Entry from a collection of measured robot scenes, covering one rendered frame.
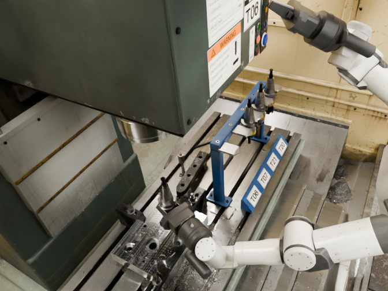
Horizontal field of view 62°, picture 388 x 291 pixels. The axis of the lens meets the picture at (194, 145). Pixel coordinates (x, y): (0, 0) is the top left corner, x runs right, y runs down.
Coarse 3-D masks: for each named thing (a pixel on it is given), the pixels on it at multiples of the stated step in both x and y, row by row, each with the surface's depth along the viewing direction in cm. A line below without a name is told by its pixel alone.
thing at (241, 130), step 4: (236, 128) 123; (240, 128) 123; (244, 128) 122; (248, 128) 122; (232, 132) 121; (236, 132) 121; (240, 132) 121; (244, 132) 121; (248, 132) 120; (244, 136) 119
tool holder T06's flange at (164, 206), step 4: (172, 192) 112; (160, 196) 111; (160, 200) 110; (176, 200) 110; (160, 204) 108; (164, 204) 108; (168, 204) 108; (172, 204) 110; (176, 204) 111; (164, 208) 109; (168, 208) 109
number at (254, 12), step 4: (256, 0) 76; (252, 4) 75; (256, 4) 77; (252, 8) 76; (256, 8) 78; (252, 12) 76; (256, 12) 79; (252, 16) 77; (256, 16) 79; (252, 20) 78
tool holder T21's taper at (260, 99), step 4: (260, 92) 126; (256, 96) 128; (260, 96) 127; (256, 100) 129; (260, 100) 128; (264, 100) 129; (256, 104) 129; (260, 104) 128; (264, 104) 129; (260, 108) 129
